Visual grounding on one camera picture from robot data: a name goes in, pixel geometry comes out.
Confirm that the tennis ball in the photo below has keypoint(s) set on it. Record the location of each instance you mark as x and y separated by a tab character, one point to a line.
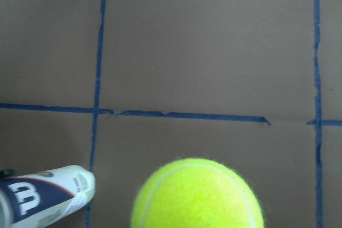
196	192

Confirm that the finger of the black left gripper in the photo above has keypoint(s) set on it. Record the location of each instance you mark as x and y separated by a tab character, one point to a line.
6	173

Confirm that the clear tennis ball can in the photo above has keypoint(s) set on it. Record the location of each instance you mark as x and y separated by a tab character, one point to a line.
43	198

